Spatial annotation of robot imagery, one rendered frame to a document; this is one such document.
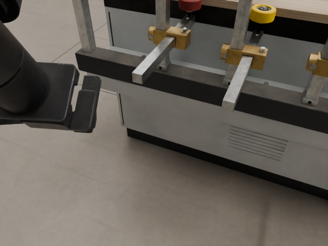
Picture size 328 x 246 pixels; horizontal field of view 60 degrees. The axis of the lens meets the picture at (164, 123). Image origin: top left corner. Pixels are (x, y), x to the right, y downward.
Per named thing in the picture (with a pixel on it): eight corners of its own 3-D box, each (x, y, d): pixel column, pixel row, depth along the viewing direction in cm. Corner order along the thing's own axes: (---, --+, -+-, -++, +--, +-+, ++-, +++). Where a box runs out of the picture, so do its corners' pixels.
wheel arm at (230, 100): (233, 115, 71) (235, 101, 68) (219, 112, 72) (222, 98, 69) (261, 41, 101) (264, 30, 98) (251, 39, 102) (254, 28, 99)
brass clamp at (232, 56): (261, 71, 86) (265, 56, 83) (218, 62, 90) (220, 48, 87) (264, 62, 90) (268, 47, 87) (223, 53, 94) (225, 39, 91)
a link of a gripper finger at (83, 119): (64, 98, 40) (32, 63, 31) (114, 101, 40) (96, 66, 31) (53, 144, 38) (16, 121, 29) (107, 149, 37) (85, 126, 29)
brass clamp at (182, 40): (184, 51, 92) (185, 36, 89) (147, 43, 96) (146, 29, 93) (191, 43, 97) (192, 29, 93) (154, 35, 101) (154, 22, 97)
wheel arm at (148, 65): (143, 87, 77) (142, 73, 75) (132, 84, 78) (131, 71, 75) (194, 25, 107) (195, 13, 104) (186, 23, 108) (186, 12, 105)
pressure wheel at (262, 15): (241, 35, 101) (247, 2, 94) (262, 34, 102) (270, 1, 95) (249, 46, 96) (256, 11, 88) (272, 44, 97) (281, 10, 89)
